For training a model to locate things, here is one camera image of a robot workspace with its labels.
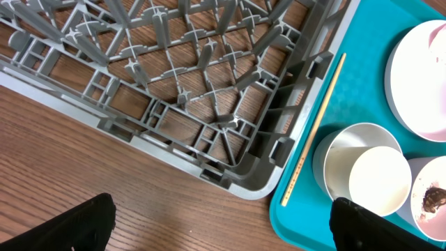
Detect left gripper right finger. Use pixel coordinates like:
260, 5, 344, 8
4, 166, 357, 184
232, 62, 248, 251
329, 197, 442, 251

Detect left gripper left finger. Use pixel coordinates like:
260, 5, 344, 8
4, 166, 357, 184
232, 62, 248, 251
1, 193, 116, 251

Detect white paper cup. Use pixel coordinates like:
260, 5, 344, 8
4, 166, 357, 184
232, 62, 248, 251
348, 146, 412, 216

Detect grey-white bowl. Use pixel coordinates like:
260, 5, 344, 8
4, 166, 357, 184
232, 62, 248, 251
312, 123, 402, 200

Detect brown food scrap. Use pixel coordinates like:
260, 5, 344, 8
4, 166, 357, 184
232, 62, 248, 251
423, 187, 445, 213

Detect teal serving tray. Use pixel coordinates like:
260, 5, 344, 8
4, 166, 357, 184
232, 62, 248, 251
270, 0, 445, 250

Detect large white plate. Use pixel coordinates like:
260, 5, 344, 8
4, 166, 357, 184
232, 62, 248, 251
384, 20, 445, 142

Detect wooden chopstick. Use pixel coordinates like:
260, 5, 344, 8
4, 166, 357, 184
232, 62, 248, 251
281, 53, 347, 207

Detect grey dish rack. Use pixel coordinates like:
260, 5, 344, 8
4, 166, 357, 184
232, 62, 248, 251
1, 0, 359, 200

